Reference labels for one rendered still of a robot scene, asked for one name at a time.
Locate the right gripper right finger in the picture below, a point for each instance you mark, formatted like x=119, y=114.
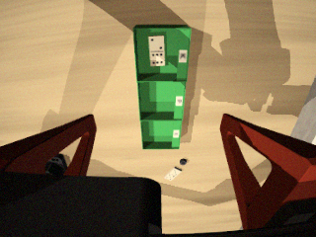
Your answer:
x=292, y=178

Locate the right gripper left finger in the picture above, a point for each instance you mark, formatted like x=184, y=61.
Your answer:
x=30, y=154

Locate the cream domino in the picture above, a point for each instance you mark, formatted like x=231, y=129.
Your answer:
x=174, y=172
x=157, y=52

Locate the green three-compartment bin rack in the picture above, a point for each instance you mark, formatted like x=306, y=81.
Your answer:
x=156, y=85

